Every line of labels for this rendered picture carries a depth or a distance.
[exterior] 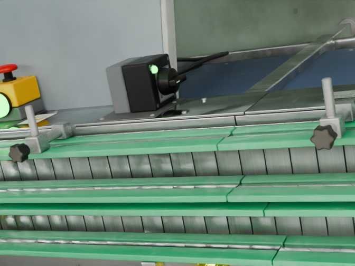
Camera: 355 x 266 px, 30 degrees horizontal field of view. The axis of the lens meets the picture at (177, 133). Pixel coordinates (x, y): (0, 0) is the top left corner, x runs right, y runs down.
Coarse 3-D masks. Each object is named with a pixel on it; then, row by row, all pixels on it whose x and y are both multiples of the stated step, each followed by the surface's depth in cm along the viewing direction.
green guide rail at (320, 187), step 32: (0, 192) 112; (32, 192) 108; (64, 192) 105; (96, 192) 102; (128, 192) 99; (160, 192) 96; (192, 192) 94; (224, 192) 91; (256, 192) 89; (288, 192) 87; (320, 192) 85; (352, 192) 83
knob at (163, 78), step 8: (160, 72) 106; (168, 72) 106; (176, 72) 108; (160, 80) 106; (168, 80) 105; (176, 80) 105; (184, 80) 108; (160, 88) 106; (168, 88) 106; (176, 88) 108
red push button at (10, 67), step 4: (8, 64) 121; (12, 64) 121; (0, 68) 120; (4, 68) 120; (8, 68) 120; (12, 68) 121; (16, 68) 122; (0, 72) 120; (4, 72) 120; (8, 72) 122; (4, 76) 122; (8, 76) 122; (12, 76) 122
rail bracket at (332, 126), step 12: (324, 84) 80; (324, 96) 80; (336, 108) 86; (348, 108) 85; (324, 120) 80; (336, 120) 79; (348, 120) 86; (324, 132) 76; (336, 132) 80; (324, 144) 77
